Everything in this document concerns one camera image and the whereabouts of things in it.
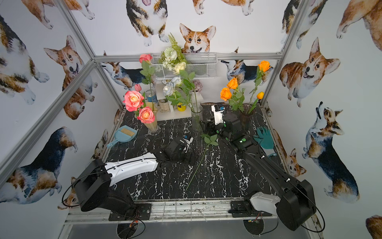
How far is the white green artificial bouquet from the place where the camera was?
0.79 m

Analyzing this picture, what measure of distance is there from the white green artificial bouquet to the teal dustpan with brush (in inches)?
21.4

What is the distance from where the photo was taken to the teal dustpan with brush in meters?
1.01
